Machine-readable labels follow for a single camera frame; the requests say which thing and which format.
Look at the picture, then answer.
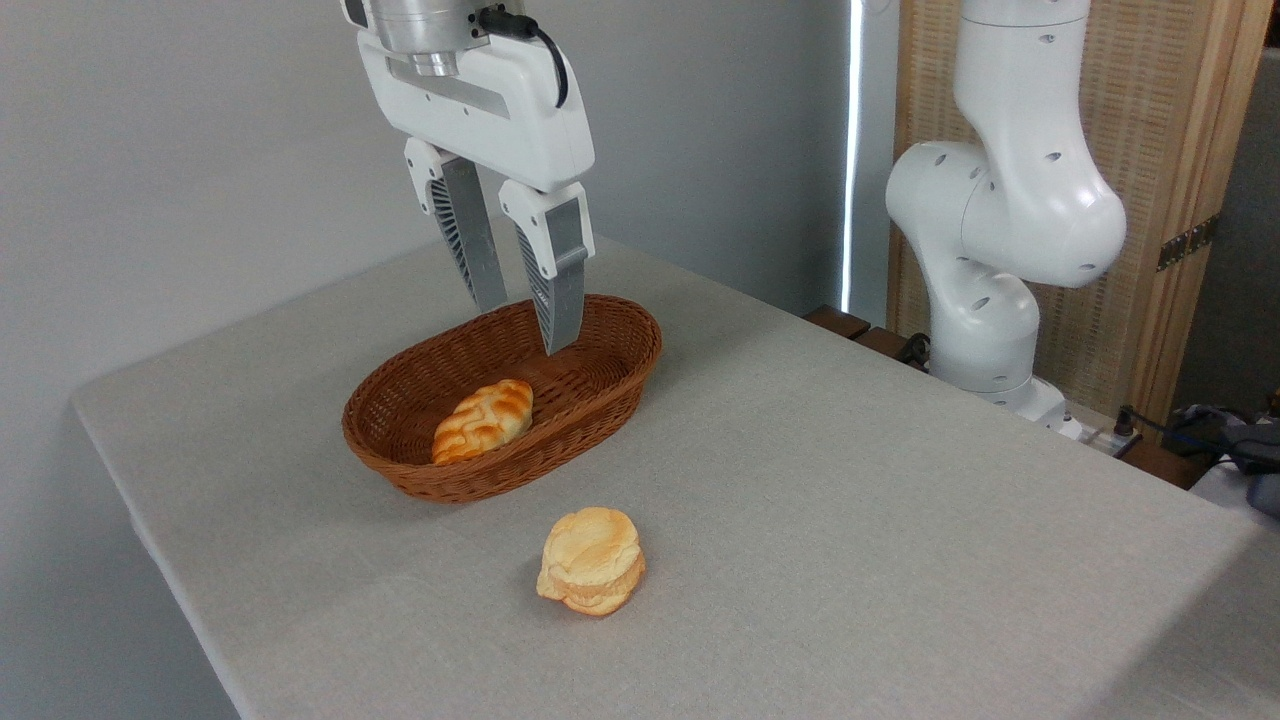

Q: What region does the wooden woven folding screen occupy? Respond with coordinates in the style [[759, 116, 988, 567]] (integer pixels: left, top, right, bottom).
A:
[[888, 0, 1276, 431]]

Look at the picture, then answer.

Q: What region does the oblong golden bread loaf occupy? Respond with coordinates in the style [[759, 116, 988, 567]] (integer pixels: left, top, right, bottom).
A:
[[432, 379, 535, 466]]

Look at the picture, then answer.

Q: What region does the metal screen hinge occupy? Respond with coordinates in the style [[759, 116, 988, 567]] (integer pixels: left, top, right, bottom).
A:
[[1157, 214, 1220, 273]]

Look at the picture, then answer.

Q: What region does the black power cable with plug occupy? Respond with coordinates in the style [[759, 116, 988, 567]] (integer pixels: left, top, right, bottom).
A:
[[1113, 405, 1241, 461]]

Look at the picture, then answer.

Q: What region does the round pale bread bun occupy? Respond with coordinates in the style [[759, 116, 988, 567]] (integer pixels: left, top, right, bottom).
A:
[[536, 507, 647, 617]]

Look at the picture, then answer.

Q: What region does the bright vertical light strip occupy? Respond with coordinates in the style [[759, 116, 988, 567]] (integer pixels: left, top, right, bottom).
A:
[[840, 0, 866, 313]]

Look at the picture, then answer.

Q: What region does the brown wicker basket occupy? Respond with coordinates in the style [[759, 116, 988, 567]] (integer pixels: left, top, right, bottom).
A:
[[342, 293, 663, 504]]

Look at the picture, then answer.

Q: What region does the grey tablecloth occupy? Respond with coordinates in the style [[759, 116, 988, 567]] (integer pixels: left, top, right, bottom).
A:
[[70, 215, 1280, 720]]

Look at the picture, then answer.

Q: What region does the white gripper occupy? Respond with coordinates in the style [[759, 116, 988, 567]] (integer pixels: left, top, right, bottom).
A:
[[357, 30, 597, 356]]

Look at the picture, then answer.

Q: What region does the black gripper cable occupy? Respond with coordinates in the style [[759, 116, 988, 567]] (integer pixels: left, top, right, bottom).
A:
[[478, 8, 570, 109]]

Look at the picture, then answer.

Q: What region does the dark grey device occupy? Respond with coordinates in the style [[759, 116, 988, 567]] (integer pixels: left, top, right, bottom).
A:
[[1160, 400, 1280, 519]]

